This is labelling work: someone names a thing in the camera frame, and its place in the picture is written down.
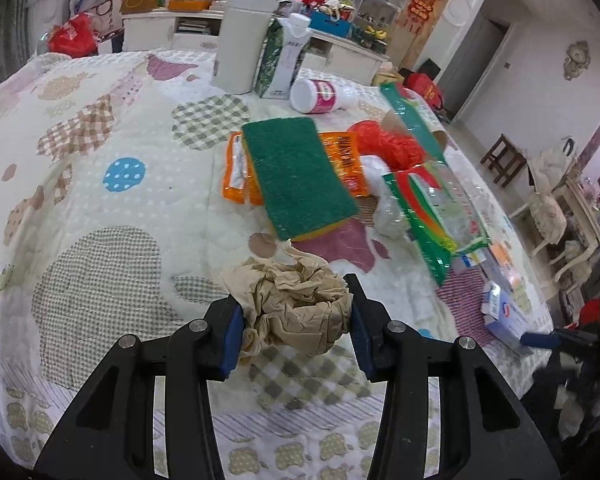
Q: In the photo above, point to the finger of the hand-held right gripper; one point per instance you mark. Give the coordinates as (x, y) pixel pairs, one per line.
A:
(540, 338)

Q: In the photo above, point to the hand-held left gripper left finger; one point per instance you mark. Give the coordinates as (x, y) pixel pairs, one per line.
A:
(232, 340)

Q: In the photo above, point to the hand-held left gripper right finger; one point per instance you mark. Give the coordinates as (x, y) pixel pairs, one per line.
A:
(360, 345)

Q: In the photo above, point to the brown paper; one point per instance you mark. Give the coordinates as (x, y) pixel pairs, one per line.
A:
(290, 305)

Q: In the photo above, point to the white tissue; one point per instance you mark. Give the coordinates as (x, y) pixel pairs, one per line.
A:
(375, 167)

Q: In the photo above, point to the orange snack packet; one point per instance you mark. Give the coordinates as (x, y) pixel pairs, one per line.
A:
(345, 155)

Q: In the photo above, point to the blue and white box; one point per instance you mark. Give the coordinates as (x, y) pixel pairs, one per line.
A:
(500, 310)

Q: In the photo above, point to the clear packet of sponges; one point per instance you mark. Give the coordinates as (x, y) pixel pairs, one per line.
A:
(500, 260)

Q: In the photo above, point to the white upholstered chair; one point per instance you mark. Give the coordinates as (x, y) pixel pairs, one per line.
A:
(547, 210)

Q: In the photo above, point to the clear crumpled plastic wrap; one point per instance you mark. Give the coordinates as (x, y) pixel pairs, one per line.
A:
(392, 217)

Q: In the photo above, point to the white dining table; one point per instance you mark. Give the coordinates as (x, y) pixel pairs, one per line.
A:
(582, 210)

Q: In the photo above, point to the green and clear plastic packaging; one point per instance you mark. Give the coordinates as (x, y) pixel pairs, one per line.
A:
(425, 210)

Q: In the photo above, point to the green and yellow scouring sponge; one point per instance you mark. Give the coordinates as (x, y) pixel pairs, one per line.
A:
(295, 175)

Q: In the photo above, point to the dark wooden stool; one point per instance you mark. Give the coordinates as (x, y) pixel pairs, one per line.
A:
(502, 160)

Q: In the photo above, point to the flat green packet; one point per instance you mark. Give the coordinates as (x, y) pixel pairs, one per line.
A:
(410, 115)

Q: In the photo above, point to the white jar with pink label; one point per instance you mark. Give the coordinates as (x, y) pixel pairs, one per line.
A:
(320, 95)

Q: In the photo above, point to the red zipped bag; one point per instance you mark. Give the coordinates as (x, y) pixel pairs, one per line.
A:
(425, 87)

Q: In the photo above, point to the green and white carton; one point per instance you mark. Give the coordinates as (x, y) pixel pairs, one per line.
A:
(280, 60)

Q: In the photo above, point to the white thermos flask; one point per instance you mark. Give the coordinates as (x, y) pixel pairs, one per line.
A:
(240, 40)

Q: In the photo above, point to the white low cabinet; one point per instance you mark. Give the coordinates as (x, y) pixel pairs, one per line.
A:
(150, 30)

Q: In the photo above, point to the blue plastic crate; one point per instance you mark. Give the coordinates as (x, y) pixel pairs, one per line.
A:
(330, 22)

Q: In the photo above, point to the orange flat box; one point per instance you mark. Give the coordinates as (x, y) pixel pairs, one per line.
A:
(190, 4)

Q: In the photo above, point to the red plastic shopping bag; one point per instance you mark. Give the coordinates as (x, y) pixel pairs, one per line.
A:
(70, 35)

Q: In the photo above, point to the clear glass shelf unit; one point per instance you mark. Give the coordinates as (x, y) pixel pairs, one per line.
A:
(385, 0)

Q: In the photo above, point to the white paper shopping bag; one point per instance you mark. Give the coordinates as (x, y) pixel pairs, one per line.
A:
(107, 15)

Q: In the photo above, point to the yellow paper gift bag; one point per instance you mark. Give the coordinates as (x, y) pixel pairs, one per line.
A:
(140, 0)

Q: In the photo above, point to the ornate wall clock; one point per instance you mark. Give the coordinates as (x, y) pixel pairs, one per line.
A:
(577, 60)

